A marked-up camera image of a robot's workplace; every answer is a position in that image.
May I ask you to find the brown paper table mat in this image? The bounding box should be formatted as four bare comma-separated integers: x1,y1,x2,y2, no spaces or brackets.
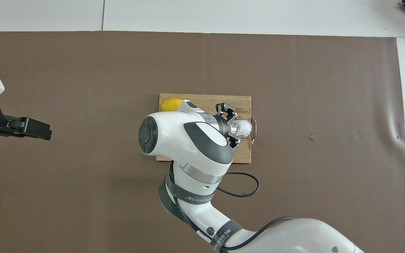
0,31,405,253

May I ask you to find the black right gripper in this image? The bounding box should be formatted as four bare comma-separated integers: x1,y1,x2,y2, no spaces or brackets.
216,102,242,153

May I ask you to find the yellow lemon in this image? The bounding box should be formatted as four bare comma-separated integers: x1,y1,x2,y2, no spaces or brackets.
160,99,183,112

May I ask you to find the wooden cutting board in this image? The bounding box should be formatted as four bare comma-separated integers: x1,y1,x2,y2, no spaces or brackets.
156,93,257,164

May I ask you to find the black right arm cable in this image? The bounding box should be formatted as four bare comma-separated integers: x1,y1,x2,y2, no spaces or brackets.
169,161,294,252

